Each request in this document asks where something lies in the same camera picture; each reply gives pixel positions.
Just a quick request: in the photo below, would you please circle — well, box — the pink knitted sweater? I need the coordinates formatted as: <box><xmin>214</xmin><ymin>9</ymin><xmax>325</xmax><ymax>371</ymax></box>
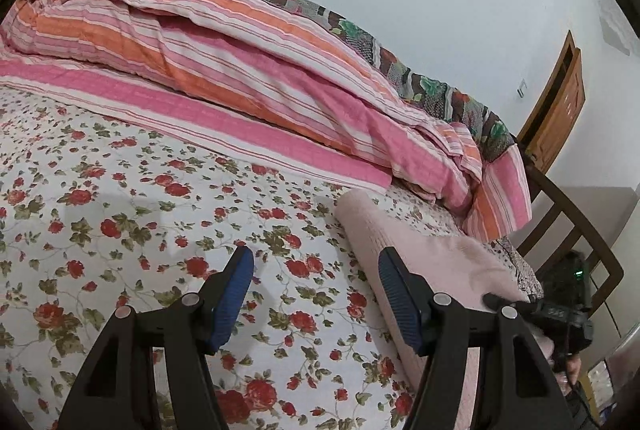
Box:
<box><xmin>333</xmin><ymin>187</ymin><xmax>557</xmax><ymax>430</ymax></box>

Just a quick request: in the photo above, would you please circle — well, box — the person's right hand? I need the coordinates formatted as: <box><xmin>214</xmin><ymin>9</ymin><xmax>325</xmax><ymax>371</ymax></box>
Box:
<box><xmin>554</xmin><ymin>354</ymin><xmax>582</xmax><ymax>396</ymax></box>

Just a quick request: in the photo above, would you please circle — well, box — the floral bed sheet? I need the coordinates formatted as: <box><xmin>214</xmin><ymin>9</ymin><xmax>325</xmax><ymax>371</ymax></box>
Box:
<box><xmin>0</xmin><ymin>86</ymin><xmax>547</xmax><ymax>430</ymax></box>

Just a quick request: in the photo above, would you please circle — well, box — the dark patterned patchwork blanket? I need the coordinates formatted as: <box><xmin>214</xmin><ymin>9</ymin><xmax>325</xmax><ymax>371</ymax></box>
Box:
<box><xmin>262</xmin><ymin>0</ymin><xmax>516</xmax><ymax>162</ymax></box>

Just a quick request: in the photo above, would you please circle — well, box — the brown wooden door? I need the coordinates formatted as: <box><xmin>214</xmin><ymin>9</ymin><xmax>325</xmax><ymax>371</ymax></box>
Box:
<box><xmin>516</xmin><ymin>30</ymin><xmax>586</xmax><ymax>173</ymax></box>

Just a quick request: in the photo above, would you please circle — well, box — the pink orange striped quilt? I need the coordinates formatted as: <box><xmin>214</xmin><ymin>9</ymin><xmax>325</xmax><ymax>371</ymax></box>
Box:
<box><xmin>1</xmin><ymin>0</ymin><xmax>532</xmax><ymax>242</ymax></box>

